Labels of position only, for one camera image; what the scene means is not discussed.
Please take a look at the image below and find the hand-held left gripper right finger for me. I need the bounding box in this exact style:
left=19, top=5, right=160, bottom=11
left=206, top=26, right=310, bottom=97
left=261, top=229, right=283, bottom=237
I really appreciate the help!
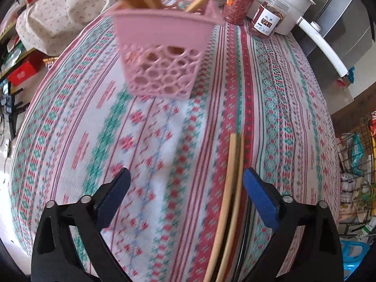
left=242, top=167, right=344, bottom=282

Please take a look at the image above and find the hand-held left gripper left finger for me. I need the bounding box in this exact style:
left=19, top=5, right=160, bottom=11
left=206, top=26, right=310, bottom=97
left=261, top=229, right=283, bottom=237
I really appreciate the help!
left=31, top=167, right=131, bottom=282

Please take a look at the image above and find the long tan chopstick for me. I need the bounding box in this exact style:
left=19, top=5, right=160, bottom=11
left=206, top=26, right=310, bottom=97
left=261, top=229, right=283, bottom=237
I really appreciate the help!
left=216, top=135, right=245, bottom=282
left=203, top=133, right=238, bottom=282

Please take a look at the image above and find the pink perforated plastic basket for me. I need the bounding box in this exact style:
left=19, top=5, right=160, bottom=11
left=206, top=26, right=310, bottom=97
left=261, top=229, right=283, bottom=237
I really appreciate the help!
left=107, top=0, right=224, bottom=100

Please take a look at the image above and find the patterned woven tablecloth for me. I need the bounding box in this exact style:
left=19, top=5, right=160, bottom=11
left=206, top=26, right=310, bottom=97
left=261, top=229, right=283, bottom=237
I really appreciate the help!
left=9, top=6, right=341, bottom=282

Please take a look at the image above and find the blue plastic stool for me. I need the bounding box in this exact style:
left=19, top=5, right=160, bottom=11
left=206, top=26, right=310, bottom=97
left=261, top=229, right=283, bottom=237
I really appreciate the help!
left=341, top=239, right=371, bottom=279

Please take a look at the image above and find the black phone tripod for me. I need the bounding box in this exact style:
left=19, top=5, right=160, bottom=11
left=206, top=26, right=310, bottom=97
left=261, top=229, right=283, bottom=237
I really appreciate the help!
left=0, top=79, right=27, bottom=138

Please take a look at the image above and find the gold printed box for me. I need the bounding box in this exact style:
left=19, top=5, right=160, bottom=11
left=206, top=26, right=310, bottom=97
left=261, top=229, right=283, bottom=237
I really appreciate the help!
left=43, top=56, right=61, bottom=68

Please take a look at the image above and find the red cardboard box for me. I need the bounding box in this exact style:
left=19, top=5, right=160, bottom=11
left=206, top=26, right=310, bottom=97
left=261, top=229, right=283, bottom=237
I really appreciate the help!
left=7, top=60, right=42, bottom=87

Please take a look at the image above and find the short jar of dried fruit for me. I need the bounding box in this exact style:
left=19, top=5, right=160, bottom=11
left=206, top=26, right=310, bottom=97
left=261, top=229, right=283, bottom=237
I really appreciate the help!
left=248, top=0, right=291, bottom=38

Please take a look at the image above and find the large floral dust cloth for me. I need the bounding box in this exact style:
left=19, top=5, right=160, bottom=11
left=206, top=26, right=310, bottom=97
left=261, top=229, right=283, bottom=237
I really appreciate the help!
left=16, top=0, right=118, bottom=56

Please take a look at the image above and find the tall jar of red berries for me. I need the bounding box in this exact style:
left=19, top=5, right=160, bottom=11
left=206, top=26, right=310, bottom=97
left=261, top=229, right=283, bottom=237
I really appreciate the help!
left=221, top=0, right=257, bottom=25

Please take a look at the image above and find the grey refrigerator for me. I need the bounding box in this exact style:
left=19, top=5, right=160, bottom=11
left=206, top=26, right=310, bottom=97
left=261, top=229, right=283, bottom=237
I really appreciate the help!
left=297, top=0, right=376, bottom=100

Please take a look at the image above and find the white electric cooking pot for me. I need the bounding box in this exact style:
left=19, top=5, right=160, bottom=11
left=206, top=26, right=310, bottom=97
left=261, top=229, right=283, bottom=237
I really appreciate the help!
left=235, top=0, right=357, bottom=78

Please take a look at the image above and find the black wire storage rack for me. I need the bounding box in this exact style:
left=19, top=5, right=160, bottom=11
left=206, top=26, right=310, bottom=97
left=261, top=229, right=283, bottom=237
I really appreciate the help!
left=336, top=117, right=376, bottom=235

